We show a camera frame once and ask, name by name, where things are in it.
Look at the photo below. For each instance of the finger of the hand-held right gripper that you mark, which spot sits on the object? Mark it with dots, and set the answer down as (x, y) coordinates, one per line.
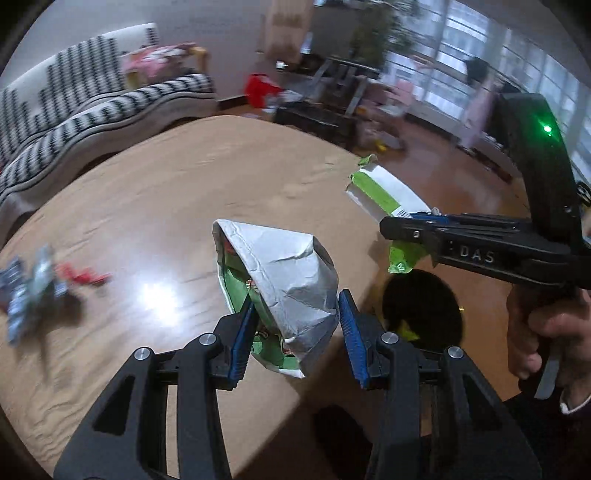
(485, 254)
(485, 221)

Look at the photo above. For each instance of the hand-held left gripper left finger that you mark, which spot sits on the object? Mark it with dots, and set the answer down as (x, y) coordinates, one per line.
(240, 341)

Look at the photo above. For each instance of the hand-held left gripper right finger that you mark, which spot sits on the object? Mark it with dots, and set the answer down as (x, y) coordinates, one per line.
(353, 337)

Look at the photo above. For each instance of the yellow green popcorn bag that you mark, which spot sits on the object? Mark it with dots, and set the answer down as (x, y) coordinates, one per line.
(408, 330)

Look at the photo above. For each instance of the black trash bin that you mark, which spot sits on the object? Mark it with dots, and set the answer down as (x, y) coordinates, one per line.
(425, 304)

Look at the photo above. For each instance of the green snack bag silver lining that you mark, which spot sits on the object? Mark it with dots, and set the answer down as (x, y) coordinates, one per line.
(286, 277)

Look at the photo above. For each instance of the green white cardboard box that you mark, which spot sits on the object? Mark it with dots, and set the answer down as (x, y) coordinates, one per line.
(383, 189)

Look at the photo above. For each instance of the person's right forearm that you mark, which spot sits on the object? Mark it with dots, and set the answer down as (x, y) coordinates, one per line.
(568, 443)

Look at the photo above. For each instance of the person's right hand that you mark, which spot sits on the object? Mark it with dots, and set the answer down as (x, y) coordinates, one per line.
(572, 332)

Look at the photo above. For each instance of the pink hanging garment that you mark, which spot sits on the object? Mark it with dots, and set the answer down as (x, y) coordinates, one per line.
(478, 115)

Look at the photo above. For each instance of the window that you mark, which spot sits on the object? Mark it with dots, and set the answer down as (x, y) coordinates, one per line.
(461, 60)

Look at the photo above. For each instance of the pile of toys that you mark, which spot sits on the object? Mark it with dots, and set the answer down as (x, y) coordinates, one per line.
(392, 99)

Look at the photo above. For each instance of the red candy wrapper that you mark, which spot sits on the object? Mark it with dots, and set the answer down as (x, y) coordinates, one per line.
(83, 274)

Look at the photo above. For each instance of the dark low coffee table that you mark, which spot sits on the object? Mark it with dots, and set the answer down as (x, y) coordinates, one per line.
(318, 120)

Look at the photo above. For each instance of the green houseplant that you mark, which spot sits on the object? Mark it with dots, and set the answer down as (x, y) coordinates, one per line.
(374, 32)

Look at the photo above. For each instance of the blue white crumpled wrapper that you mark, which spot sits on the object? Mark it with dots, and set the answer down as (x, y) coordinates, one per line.
(37, 286)

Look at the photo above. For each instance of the red plastic bag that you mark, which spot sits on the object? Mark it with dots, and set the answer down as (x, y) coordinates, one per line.
(258, 90)

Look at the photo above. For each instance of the black white striped sofa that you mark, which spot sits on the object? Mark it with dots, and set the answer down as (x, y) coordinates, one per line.
(92, 115)

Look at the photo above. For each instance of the pink printed cushion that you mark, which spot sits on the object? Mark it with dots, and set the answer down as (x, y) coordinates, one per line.
(157, 57)

